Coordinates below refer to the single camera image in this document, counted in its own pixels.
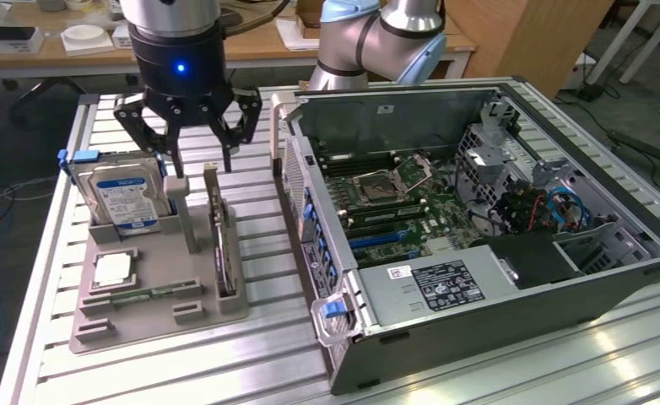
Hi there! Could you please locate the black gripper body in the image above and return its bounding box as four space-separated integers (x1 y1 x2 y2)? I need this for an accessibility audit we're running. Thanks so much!
128 23 235 126

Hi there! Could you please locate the low profile graphics card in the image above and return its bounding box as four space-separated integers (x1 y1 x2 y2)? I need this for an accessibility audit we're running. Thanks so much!
201 162 240 296

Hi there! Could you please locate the white labelled box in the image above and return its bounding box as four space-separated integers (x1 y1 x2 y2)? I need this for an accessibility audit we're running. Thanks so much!
111 24 133 48

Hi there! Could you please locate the wooden office desk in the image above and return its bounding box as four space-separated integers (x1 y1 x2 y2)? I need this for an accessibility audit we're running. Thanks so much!
0 0 173 92
168 0 477 92

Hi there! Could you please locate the white paper stack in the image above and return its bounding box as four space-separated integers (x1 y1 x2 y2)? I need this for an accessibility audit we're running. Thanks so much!
276 19 323 51

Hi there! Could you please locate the hard disk in blue caddy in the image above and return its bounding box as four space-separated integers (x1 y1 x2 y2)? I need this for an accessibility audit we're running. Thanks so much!
56 145 168 237

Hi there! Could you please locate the white box with black top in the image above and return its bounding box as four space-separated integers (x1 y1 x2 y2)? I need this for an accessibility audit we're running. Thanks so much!
0 25 45 55

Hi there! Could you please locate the brown cardboard box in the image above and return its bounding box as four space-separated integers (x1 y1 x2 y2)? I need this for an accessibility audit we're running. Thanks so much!
296 0 326 29

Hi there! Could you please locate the CPU socket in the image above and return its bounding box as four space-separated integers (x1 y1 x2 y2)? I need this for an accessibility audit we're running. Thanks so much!
351 170 407 208

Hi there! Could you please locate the metal socket cover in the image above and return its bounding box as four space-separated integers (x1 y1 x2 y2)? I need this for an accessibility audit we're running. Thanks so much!
394 152 438 197

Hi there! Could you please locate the green RAM stick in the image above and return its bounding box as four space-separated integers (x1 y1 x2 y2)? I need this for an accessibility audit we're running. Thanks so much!
109 284 176 303
344 205 427 227

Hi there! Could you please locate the black expansion slot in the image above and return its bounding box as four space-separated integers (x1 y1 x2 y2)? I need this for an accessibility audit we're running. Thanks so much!
344 222 408 240

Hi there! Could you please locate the silver CPU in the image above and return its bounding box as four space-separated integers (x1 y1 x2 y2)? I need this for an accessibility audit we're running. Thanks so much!
93 254 133 288

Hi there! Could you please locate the grey parts rack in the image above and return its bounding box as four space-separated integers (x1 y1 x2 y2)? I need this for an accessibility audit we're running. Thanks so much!
68 174 252 354

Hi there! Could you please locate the long expansion slot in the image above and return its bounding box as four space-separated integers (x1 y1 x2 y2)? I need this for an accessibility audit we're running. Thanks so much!
348 234 412 251

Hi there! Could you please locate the green motherboard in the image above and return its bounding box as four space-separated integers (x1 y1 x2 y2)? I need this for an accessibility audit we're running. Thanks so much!
312 145 486 271

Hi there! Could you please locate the metal drive cage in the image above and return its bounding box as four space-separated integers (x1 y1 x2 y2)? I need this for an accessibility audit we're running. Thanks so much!
453 121 539 220

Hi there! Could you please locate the blue case latch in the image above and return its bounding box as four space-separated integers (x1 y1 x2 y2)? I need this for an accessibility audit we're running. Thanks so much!
318 297 346 318

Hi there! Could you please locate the grey power supply unit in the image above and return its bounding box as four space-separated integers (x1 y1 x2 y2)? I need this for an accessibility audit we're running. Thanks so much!
356 246 519 328

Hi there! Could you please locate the wooden cabinet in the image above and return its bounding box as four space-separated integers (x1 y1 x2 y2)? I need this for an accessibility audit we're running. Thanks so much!
447 0 615 98

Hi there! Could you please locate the black floor device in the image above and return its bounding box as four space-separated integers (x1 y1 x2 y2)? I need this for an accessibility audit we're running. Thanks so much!
574 84 606 102

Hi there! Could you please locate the black plastic cover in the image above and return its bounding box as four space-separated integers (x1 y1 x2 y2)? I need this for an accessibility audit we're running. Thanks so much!
481 233 585 290

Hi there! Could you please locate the open black PC case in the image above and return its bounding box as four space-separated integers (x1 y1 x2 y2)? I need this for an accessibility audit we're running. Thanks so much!
269 82 660 397

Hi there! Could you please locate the metal disk bay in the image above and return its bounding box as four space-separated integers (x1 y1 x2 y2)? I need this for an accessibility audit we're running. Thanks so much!
551 221 652 278

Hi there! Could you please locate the black stand leg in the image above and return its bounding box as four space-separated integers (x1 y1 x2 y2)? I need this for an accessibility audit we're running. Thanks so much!
607 128 660 170

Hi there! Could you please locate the black wire bundle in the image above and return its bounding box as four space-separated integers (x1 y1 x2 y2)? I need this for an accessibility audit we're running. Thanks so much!
463 196 514 237

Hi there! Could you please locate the red wire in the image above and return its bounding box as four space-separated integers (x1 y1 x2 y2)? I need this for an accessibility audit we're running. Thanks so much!
527 190 550 231

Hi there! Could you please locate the blue wire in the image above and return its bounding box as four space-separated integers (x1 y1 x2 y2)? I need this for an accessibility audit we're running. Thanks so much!
549 185 593 232

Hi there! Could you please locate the white table frame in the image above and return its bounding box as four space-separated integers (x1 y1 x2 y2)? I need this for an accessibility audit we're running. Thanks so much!
585 0 660 115

